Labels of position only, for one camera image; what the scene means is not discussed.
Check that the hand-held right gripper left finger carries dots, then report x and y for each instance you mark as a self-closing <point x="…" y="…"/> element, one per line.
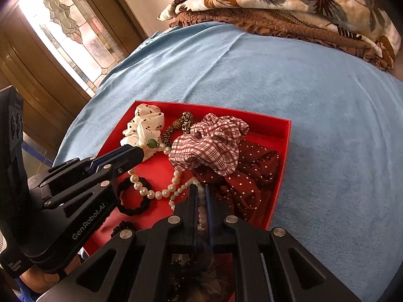
<point x="195" y="201"/>

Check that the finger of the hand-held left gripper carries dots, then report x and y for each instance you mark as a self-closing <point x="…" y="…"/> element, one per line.
<point x="94" y="187"/>
<point x="78" y="166"/>

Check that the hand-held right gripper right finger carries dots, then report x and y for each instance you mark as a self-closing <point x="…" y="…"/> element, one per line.
<point x="208" y="201"/>

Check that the red tray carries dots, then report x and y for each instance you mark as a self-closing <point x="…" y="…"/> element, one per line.
<point x="157" y="170"/>

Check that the red plaid scrunchie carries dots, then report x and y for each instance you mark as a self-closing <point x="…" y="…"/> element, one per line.
<point x="207" y="144"/>

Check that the grey sheer scrunchie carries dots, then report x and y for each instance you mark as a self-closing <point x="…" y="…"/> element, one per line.
<point x="195" y="276"/>

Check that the leopard print hair clip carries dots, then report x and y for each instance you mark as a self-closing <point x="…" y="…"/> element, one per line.
<point x="185" y="121"/>

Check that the person's left hand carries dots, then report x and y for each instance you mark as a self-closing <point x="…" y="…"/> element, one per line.
<point x="37" y="281"/>

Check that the dark red dotted scrunchie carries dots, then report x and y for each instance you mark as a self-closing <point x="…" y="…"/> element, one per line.
<point x="252" y="176"/>

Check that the white printed scrunchie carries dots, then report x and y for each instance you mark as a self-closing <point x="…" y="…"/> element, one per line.
<point x="141" y="122"/>

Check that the wooden stained glass door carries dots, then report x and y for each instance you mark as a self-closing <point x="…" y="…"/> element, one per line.
<point x="31" y="100"/>

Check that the blue bed sheet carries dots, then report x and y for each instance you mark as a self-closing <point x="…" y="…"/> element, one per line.
<point x="283" y="85"/>

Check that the brown ruffled blanket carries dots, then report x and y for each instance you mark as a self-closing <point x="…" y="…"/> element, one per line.
<point x="252" y="22"/>

